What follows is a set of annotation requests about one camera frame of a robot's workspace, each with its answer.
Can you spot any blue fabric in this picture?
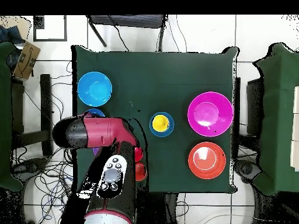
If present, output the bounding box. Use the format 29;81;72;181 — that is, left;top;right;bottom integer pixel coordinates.
0;24;25;45

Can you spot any black box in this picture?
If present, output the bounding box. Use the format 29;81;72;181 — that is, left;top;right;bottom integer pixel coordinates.
246;78;265;137

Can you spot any dark green table cloth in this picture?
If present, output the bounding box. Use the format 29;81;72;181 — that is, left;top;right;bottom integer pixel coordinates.
71;44;239;194

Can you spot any red cup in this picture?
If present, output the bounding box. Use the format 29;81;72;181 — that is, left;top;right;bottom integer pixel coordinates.
134;146;144;162

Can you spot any black cable tangle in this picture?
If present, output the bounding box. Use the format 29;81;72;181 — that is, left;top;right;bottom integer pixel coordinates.
11;60;79;224

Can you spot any large pink bowl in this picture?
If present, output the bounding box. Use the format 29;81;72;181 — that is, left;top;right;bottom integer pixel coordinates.
187;91;234;138

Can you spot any brown cardboard box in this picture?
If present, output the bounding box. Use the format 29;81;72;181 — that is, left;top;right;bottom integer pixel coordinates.
13;41;41;81

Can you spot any small dark blue bowl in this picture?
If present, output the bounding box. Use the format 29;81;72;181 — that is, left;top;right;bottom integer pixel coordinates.
86;108;106;118

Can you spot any large light blue bowl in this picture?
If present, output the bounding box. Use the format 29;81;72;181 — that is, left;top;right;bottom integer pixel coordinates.
77;71;113;107

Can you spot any black bench frame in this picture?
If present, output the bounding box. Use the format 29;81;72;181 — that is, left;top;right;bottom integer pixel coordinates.
11;73;54;158

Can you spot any black square frame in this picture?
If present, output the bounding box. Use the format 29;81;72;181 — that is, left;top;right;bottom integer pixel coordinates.
33;15;68;42

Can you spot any black metal stand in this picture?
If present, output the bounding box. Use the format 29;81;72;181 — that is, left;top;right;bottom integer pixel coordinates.
85;15;167;53

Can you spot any orange cup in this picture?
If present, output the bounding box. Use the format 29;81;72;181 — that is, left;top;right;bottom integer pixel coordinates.
134;162;148;182

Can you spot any large orange bowl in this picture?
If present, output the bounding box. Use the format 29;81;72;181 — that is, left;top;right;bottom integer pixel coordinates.
187;141;227;180

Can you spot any green cloth covered table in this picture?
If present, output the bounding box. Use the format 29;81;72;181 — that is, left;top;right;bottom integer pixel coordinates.
252;42;299;196
0;41;24;193

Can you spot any small light blue bowl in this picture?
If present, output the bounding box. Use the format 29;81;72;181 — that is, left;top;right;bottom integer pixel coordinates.
149;111;175;138

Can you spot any yellow cup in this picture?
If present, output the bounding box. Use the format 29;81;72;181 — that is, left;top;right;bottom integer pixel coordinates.
152;114;170;132

